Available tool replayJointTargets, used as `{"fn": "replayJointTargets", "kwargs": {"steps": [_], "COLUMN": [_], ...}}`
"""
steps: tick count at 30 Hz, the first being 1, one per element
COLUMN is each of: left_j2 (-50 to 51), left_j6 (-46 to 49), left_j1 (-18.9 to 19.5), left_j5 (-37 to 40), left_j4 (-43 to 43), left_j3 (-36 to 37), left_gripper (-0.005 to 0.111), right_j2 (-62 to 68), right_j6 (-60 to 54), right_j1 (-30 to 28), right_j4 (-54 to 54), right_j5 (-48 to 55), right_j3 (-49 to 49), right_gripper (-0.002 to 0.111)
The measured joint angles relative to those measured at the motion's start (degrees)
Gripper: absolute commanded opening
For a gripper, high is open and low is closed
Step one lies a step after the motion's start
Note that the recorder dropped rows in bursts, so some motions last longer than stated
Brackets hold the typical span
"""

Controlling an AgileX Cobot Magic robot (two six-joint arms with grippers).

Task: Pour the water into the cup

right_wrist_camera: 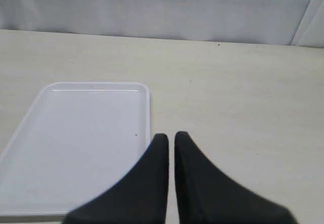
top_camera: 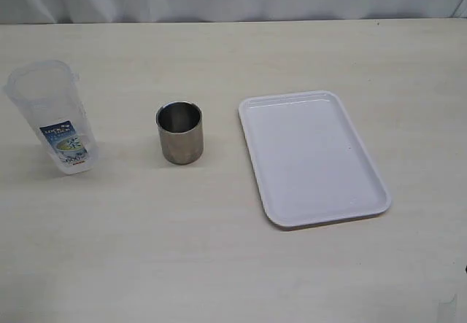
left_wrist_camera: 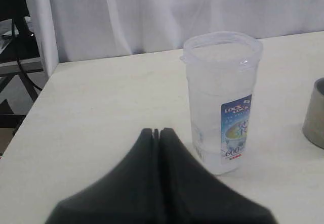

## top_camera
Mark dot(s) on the stainless steel cup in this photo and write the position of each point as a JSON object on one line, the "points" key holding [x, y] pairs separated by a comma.
{"points": [[180, 132]]}

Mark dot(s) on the white plastic tray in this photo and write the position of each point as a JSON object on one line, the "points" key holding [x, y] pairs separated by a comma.
{"points": [[310, 165]]}

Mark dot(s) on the clear plastic pitcher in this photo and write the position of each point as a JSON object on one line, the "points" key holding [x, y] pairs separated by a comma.
{"points": [[46, 94]]}

